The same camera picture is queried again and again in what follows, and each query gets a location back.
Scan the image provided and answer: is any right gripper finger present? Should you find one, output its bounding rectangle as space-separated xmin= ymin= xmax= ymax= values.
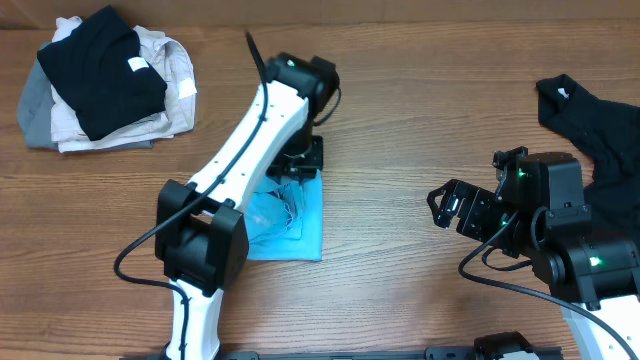
xmin=426 ymin=179 xmax=462 ymax=228
xmin=492 ymin=146 xmax=528 ymax=202

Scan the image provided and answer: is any light blue t-shirt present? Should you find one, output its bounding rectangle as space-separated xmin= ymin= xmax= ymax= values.
xmin=245 ymin=172 xmax=323 ymax=261

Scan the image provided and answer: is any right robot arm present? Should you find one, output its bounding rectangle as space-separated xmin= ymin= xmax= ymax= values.
xmin=426 ymin=147 xmax=639 ymax=359

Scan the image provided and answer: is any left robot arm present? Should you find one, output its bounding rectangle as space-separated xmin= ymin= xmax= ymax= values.
xmin=155 ymin=53 xmax=340 ymax=359

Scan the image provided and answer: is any black shirt on right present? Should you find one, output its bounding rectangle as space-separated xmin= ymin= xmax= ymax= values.
xmin=536 ymin=74 xmax=639 ymax=238

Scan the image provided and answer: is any folded beige shirt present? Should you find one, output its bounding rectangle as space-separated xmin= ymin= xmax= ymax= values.
xmin=50 ymin=25 xmax=197 ymax=153

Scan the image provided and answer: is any folded black shirt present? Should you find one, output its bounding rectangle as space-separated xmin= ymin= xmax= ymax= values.
xmin=37 ymin=6 xmax=167 ymax=141

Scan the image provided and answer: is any folded grey garment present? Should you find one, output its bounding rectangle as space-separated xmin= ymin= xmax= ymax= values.
xmin=17 ymin=41 xmax=154 ymax=151

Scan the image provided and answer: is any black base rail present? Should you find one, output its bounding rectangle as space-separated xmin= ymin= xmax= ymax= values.
xmin=120 ymin=346 xmax=564 ymax=360

